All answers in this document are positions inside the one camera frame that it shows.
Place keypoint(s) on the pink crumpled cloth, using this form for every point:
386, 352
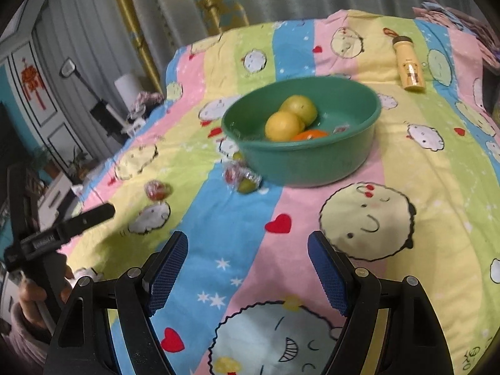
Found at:
146, 99

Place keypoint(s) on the yellow cartoon bottle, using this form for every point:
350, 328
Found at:
408, 66

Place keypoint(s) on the yellow lemon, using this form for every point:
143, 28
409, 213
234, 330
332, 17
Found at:
300, 107
283, 127

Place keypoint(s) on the person's left forearm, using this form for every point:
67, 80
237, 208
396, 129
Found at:
23, 340

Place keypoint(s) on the red wrapped candy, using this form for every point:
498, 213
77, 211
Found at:
340, 129
234, 174
156, 189

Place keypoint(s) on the orange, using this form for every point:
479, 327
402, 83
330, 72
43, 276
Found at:
310, 135

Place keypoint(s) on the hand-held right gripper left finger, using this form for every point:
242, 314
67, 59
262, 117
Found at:
168, 273

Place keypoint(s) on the striped cartoon printed blanket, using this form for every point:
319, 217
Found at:
429, 203

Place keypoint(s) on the yellow patterned curtain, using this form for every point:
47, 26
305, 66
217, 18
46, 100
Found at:
222, 4

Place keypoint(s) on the white cylinder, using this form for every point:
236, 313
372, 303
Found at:
129, 88

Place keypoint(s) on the potted plant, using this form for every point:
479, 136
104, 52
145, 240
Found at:
78, 162

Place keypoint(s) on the green plastic bowl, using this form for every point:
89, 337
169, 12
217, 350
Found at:
304, 160

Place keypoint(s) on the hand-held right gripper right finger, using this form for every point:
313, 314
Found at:
328, 269

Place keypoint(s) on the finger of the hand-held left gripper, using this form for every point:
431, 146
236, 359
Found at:
90, 216

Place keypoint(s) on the white panelled door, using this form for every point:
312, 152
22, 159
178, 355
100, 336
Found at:
58, 136

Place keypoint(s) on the person's left hand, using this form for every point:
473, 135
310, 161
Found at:
32, 299

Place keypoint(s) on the small green lime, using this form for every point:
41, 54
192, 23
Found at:
250, 185
238, 157

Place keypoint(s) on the pile of patterned clothes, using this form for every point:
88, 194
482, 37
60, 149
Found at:
461, 23

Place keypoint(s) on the white low cabinet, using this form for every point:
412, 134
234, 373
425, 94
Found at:
58, 195

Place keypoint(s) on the red knot wall ornament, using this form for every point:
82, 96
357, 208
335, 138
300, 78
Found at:
32, 80

